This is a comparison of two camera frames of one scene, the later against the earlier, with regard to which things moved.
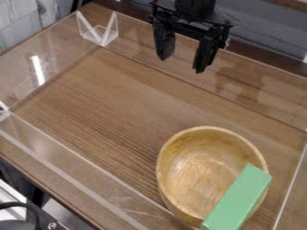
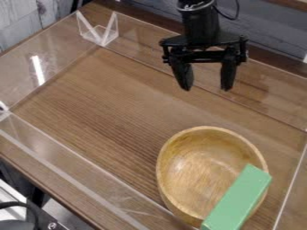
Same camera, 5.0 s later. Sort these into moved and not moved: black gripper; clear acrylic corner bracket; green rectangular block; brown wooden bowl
Moved: black gripper
Not moved: green rectangular block; clear acrylic corner bracket; brown wooden bowl
